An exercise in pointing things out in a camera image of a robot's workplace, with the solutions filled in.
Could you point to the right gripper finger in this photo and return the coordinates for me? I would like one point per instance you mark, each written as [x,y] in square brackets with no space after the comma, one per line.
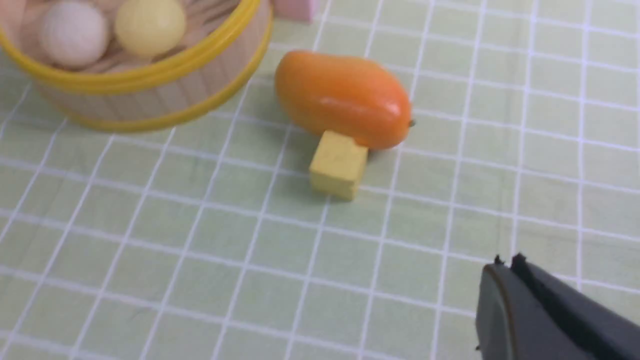
[526,313]

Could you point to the yellow bun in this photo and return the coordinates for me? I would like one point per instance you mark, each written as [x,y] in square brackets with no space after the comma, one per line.
[149,28]

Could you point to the white bun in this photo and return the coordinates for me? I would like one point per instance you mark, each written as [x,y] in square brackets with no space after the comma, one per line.
[74,33]

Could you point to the bamboo steamer tray yellow rim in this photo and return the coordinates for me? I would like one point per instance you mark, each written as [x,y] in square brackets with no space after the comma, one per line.
[223,45]

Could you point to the yellow cube block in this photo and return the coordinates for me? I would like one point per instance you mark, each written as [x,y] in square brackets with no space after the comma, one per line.
[338,165]

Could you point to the orange toy mango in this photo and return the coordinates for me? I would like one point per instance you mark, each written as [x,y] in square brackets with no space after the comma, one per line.
[346,94]

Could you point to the green checkered tablecloth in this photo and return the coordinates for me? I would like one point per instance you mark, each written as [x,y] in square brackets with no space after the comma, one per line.
[206,241]

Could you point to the pink cube block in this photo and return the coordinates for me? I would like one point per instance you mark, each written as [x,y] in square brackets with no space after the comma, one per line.
[295,10]

